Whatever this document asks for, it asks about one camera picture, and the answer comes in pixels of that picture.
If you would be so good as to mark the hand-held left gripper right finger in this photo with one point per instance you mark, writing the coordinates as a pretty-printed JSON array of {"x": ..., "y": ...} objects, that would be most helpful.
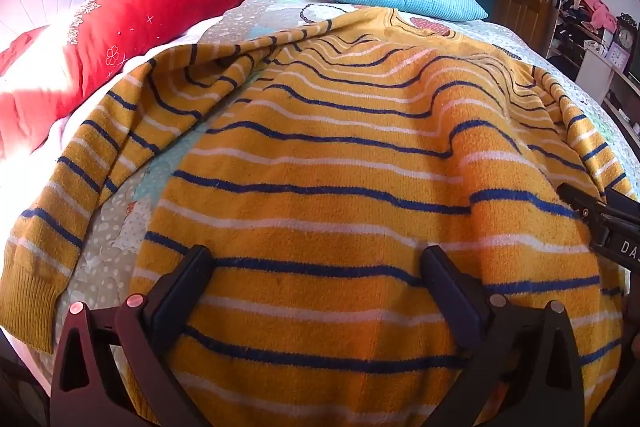
[{"x": 442, "y": 274}]

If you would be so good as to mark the dark mantel clock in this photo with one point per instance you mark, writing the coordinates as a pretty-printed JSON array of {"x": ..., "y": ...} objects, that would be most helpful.
[{"x": 626, "y": 38}]

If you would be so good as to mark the yellow striped knit sweater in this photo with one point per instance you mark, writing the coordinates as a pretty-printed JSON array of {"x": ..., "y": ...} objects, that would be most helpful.
[{"x": 325, "y": 207}]

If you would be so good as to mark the small white alarm clock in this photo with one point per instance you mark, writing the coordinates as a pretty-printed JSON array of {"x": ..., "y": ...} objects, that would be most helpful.
[{"x": 617, "y": 56}]

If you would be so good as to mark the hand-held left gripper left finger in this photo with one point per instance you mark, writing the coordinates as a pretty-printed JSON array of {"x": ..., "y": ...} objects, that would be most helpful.
[{"x": 189, "y": 269}]

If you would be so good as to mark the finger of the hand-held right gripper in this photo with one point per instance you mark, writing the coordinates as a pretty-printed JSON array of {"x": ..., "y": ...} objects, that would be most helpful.
[{"x": 582, "y": 202}]

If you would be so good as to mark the dark shelf unit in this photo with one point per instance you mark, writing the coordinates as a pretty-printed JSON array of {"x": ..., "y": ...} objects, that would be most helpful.
[{"x": 567, "y": 49}]

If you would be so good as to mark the quilted patterned bedspread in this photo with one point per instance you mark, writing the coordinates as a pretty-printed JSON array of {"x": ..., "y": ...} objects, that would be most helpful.
[{"x": 240, "y": 19}]

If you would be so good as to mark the white desk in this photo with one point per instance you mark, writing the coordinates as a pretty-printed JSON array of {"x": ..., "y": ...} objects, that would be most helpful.
[{"x": 597, "y": 72}]

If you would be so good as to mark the pile of clothes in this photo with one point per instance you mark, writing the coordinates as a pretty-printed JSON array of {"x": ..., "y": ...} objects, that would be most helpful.
[{"x": 597, "y": 12}]

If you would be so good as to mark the red embroidered quilt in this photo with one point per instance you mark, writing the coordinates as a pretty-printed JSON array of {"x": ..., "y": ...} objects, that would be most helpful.
[{"x": 150, "y": 17}]

